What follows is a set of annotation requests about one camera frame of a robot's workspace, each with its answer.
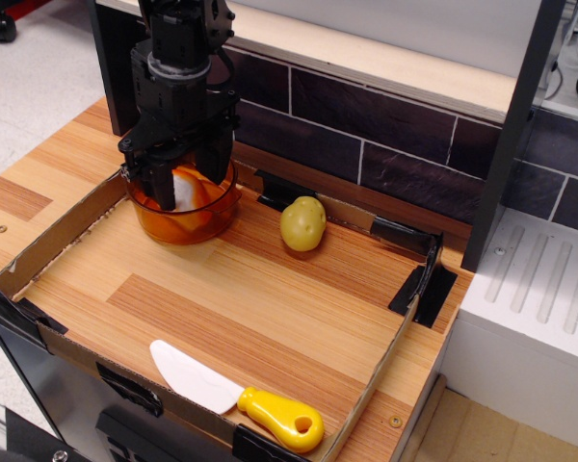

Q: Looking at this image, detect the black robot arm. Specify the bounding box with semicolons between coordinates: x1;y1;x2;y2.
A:
118;1;240;211

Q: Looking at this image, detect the white toy knife yellow handle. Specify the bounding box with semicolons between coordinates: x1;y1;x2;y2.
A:
149;340;325;453

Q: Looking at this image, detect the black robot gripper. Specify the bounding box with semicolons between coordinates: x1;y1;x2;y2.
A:
118;45;239;211

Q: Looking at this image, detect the light wooden shelf board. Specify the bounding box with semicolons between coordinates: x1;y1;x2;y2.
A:
98;0;517;125

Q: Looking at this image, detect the dark left shelf post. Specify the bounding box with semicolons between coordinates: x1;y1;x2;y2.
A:
87;1;146;136

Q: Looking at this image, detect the transparent orange plastic pot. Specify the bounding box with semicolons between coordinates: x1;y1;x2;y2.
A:
126;164;241;245

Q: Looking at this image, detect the brown cardboard fence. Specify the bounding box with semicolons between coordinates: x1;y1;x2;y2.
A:
0;143;460;461

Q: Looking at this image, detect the yellow toy potato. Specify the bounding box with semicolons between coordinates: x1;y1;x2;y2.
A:
280;196;327;252

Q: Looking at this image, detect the white and orange toy sushi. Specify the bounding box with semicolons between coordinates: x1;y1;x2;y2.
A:
172;167;211;232

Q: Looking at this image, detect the dark grey shelf post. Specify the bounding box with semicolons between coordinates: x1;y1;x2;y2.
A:
461;1;565;272

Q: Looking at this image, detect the white ribbed drainer board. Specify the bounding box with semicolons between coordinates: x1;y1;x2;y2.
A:
459;209;578;366

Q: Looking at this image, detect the black caster wheel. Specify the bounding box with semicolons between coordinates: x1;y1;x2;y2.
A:
0;0;18;43

